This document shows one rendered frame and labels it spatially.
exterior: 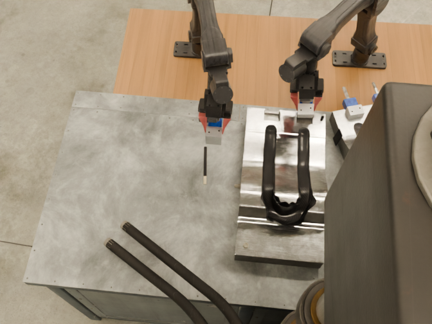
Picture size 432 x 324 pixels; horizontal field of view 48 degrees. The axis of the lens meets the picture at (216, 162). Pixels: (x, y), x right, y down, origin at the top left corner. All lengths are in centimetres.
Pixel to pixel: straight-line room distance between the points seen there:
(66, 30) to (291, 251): 216
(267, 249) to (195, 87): 67
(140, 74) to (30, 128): 110
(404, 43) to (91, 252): 138
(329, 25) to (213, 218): 68
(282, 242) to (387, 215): 119
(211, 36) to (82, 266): 78
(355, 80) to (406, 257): 163
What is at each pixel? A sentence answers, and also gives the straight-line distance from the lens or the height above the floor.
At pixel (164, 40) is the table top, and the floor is 80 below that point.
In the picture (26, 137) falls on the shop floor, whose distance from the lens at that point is 280.
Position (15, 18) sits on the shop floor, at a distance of 335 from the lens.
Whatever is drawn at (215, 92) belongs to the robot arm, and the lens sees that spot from 135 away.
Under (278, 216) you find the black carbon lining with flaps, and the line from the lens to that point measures 150.
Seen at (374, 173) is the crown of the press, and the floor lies 198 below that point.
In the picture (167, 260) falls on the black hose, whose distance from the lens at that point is 145.
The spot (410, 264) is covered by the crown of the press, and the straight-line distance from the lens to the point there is 29.
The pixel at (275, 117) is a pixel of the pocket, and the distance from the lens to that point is 167.
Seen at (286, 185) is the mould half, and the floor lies 92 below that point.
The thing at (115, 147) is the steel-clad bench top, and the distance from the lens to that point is 170.
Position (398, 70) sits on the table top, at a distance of 197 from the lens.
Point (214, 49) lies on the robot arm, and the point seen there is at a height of 120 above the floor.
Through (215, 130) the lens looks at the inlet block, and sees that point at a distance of 151.
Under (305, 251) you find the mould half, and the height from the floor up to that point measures 86.
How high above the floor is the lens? 226
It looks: 63 degrees down
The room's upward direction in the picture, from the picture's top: straight up
